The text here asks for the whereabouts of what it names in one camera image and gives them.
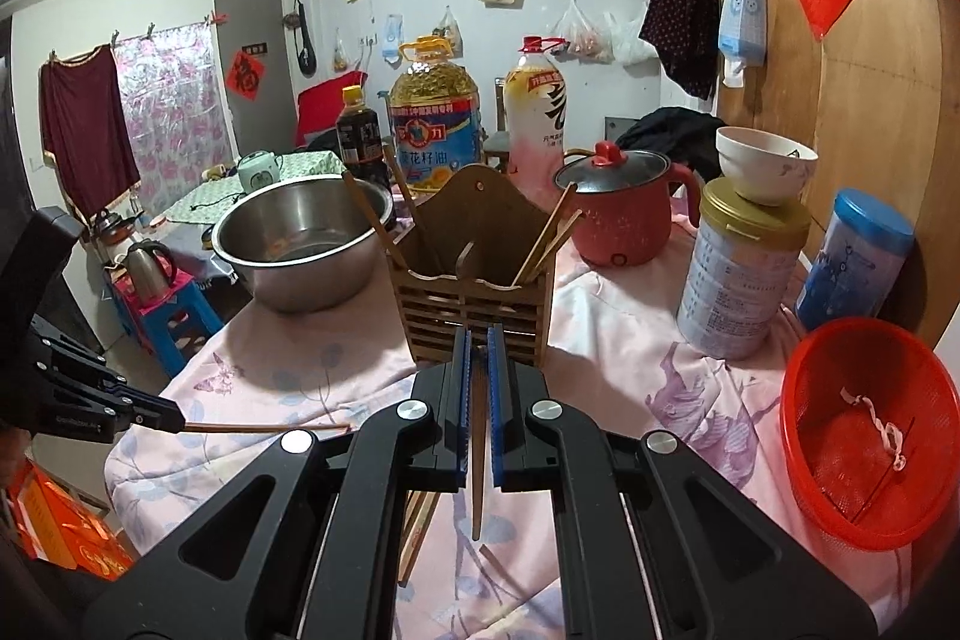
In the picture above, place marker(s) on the blue plastic stool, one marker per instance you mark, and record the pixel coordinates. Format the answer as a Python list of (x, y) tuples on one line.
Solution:
[(176, 329)]

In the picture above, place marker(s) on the wooden chopstick holder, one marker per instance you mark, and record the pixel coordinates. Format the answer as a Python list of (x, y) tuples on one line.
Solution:
[(480, 310)]

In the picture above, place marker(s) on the grey door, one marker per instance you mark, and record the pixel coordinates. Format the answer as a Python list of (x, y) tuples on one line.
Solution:
[(255, 18)]

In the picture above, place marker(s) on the round wooden board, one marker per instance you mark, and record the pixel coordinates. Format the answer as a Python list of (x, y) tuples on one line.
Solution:
[(862, 108)]

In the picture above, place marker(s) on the red paper door decoration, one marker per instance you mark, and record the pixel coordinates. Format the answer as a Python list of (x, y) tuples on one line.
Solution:
[(244, 76)]

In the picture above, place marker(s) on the green patterned tablecloth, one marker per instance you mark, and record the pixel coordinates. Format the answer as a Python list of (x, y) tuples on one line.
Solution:
[(195, 201)]

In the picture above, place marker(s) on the clear plastic bag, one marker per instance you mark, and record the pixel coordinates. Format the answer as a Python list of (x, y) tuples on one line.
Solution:
[(583, 36)]

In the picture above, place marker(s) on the small white rice cooker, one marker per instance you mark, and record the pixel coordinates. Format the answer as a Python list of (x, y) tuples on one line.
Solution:
[(259, 174)]

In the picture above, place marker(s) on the pink floral tablecloth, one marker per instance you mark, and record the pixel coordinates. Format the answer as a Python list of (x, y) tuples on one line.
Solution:
[(315, 370)]

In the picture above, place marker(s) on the orange printed box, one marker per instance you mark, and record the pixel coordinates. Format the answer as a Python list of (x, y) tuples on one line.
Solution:
[(67, 520)]

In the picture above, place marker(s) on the large cooking oil bottle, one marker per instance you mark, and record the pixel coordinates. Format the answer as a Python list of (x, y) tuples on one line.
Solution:
[(435, 138)]

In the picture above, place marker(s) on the white ceramic bowl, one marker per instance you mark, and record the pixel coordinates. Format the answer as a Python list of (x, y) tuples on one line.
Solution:
[(765, 168)]

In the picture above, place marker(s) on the pink floral curtain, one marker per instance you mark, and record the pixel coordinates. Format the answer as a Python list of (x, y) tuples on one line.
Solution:
[(176, 115)]

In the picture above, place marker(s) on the small hanging snack bag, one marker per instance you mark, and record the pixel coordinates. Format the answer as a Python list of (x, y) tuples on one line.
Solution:
[(448, 36)]

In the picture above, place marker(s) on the red chair cover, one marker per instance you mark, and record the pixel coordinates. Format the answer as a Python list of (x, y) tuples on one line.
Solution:
[(326, 108)]

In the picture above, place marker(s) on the pink white drink bottle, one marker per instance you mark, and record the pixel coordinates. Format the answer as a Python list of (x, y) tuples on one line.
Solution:
[(534, 123)]

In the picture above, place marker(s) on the gold lid milk powder can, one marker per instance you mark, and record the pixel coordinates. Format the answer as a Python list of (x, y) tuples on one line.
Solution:
[(735, 287)]

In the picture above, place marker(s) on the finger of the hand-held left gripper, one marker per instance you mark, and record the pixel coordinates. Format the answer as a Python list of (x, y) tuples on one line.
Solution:
[(82, 419), (82, 362)]

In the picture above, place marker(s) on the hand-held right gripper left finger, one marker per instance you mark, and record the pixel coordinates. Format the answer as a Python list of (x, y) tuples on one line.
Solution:
[(463, 400)]

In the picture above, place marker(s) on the pink plastic stool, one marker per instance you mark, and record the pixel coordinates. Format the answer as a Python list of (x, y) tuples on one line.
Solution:
[(124, 310)]

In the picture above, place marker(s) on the black garment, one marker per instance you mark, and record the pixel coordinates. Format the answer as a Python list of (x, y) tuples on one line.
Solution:
[(671, 134)]

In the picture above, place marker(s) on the dark red hanging cloth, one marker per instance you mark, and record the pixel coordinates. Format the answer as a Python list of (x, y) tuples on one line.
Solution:
[(86, 138)]

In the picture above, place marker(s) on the red electric cooking pot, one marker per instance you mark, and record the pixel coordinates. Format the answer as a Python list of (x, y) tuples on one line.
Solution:
[(622, 220)]

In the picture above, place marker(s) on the white plastic bag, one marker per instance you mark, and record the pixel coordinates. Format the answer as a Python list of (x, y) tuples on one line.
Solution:
[(634, 44)]

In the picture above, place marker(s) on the blue white hanging pouch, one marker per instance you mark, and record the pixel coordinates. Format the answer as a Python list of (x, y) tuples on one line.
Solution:
[(742, 10)]

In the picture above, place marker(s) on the stainless steel bowl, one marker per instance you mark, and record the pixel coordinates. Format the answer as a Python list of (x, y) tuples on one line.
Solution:
[(300, 265)]

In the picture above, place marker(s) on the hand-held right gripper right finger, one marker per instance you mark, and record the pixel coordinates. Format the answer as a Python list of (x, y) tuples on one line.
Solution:
[(495, 400)]

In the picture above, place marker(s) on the tiny hanging plastic bag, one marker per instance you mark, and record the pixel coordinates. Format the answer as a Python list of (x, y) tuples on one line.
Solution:
[(341, 54)]

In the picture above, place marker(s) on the black hanging bag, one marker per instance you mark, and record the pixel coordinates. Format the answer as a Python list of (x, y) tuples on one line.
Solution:
[(306, 55)]

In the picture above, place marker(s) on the steel electric kettle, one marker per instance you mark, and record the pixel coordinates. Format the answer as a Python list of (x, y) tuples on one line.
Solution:
[(148, 272)]

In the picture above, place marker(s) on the blue lidded can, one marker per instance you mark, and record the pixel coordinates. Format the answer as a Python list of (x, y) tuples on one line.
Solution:
[(855, 265)]

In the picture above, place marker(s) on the brown wooden chopstick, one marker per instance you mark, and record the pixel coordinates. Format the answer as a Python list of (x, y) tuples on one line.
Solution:
[(262, 429), (547, 231), (375, 220), (478, 512), (559, 239), (409, 201)]

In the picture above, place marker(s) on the pile of wooden chopsticks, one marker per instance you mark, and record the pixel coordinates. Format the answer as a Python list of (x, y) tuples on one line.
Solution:
[(416, 535)]

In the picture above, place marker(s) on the red plastic basket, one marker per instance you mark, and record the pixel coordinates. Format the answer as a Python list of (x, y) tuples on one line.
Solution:
[(847, 460)]

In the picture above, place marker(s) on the dark soy sauce bottle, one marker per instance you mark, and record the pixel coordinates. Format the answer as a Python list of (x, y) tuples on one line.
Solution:
[(360, 141)]

